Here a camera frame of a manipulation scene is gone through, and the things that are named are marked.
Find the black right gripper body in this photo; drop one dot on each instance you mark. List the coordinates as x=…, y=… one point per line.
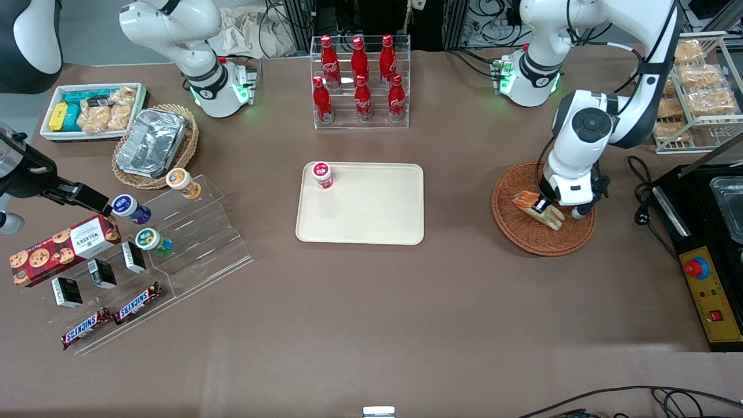
x=30, y=181

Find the beige plastic tray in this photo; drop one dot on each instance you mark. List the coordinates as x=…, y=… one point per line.
x=371, y=215

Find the teal small box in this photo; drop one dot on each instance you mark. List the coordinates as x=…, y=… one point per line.
x=72, y=117

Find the sandwich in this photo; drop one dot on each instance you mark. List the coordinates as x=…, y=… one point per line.
x=525, y=202

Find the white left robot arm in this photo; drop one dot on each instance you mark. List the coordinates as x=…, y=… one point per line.
x=586, y=125

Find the green lid cup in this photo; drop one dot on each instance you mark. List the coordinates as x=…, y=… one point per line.
x=151, y=240

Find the yellow small box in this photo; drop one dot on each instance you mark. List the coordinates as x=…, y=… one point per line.
x=58, y=116

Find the red cola bottle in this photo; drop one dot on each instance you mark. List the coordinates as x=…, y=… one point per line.
x=359, y=58
x=396, y=98
x=330, y=61
x=388, y=61
x=323, y=101
x=363, y=101

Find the dark small packet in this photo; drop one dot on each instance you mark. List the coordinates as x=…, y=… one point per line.
x=98, y=102

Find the beige crumpled cloth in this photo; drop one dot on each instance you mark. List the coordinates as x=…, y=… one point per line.
x=244, y=32

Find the red Walkers cookie box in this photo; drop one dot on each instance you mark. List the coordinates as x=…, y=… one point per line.
x=64, y=249

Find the Snickers bar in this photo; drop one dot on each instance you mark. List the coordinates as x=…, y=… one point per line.
x=138, y=303
x=87, y=328

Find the clear acrylic step display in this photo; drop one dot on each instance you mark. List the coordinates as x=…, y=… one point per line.
x=197, y=244

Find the red lid yogurt cup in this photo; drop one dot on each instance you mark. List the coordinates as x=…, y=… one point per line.
x=322, y=174

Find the black sealing machine yellow panel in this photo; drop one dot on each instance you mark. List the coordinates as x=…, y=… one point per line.
x=711, y=290

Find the foil tray in machine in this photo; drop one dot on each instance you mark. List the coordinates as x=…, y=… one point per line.
x=730, y=206

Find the teal long box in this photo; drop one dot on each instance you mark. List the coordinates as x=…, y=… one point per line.
x=81, y=94

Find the white plastic snack bin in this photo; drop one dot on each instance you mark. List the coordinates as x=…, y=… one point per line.
x=49, y=134

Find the clear acrylic bottle rack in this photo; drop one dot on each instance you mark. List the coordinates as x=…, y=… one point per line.
x=360, y=125

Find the clear bag of fried snacks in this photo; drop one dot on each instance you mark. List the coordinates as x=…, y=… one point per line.
x=670, y=108
x=702, y=75
x=711, y=101
x=673, y=132
x=689, y=51

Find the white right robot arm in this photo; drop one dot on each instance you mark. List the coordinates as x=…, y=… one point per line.
x=174, y=23

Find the clear bag of biscuits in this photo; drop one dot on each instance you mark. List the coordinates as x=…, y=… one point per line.
x=125, y=96
x=94, y=119
x=119, y=116

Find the round brown wicker basket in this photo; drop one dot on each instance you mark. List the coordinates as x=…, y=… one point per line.
x=522, y=232

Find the orange lid cup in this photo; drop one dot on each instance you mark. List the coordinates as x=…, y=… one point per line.
x=181, y=181

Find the aluminium foil container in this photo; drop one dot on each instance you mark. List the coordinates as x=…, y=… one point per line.
x=151, y=142

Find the oval light wicker basket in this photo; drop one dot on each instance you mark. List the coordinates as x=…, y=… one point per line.
x=188, y=145

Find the small black box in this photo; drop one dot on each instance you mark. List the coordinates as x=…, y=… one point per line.
x=134, y=257
x=67, y=292
x=102, y=274

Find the blue lid cup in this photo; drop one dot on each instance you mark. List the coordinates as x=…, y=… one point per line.
x=129, y=208

